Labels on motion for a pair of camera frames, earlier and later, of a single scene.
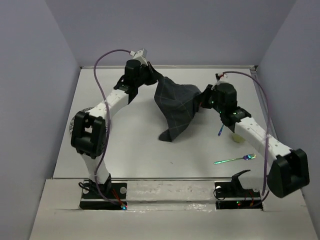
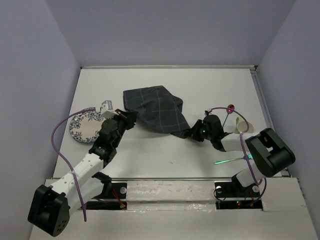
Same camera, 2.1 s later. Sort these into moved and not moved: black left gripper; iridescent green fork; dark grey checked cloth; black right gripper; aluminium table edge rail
Moved: black right gripper; dark grey checked cloth; black left gripper
Not moved: aluminium table edge rail; iridescent green fork
